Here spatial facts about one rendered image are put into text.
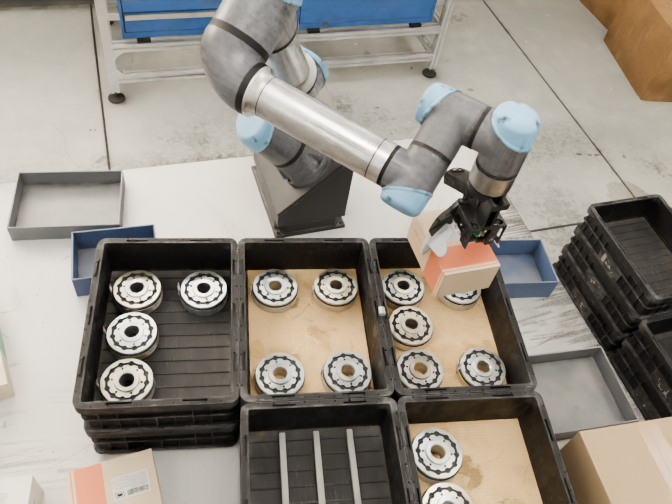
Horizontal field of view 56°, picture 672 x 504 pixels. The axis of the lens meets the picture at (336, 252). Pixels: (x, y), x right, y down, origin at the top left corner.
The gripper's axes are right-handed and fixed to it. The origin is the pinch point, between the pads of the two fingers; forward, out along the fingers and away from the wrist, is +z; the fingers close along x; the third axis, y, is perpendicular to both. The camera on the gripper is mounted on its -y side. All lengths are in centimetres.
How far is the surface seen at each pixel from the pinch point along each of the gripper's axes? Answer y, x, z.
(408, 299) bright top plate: -3.5, -2.9, 23.8
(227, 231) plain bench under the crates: -44, -37, 40
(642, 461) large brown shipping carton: 45, 28, 19
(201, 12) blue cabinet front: -194, -21, 67
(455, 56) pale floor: -208, 125, 111
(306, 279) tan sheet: -15.7, -23.9, 26.7
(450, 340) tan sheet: 7.5, 4.1, 26.6
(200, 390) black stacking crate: 7, -52, 27
